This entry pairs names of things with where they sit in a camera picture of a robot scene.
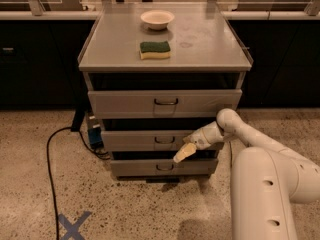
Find green yellow sponge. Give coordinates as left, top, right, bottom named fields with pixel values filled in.
left=139, top=41, right=171, bottom=60

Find black cable left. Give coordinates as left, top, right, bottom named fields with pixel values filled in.
left=46, top=126, right=111, bottom=240

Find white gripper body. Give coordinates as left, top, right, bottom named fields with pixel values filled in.
left=183, top=122, right=224, bottom=150

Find grey drawer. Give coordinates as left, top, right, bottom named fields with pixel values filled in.
left=111, top=159, right=218, bottom=177
left=88, top=89, right=242, bottom=119
left=101, top=130, right=192, bottom=152

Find grey bottom drawer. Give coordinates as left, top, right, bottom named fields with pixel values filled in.
left=111, top=159, right=218, bottom=177

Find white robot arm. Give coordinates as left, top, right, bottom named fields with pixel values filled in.
left=173, top=108, right=320, bottom=240

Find blue tape cross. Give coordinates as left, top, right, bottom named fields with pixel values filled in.
left=58, top=211, right=91, bottom=240

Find grey top drawer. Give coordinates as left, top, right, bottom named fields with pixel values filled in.
left=88, top=89, right=242, bottom=119

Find grey drawer cabinet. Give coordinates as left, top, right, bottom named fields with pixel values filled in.
left=77, top=2, right=254, bottom=182

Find dark lab bench cabinets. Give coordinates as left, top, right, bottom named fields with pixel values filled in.
left=0, top=14, right=320, bottom=109

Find white bowl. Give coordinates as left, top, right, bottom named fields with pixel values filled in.
left=140, top=10, right=175, bottom=30

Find blue power box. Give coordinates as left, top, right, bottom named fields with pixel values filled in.
left=86, top=114, right=104, bottom=149

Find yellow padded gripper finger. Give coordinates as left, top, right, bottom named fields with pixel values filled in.
left=173, top=143, right=197, bottom=163

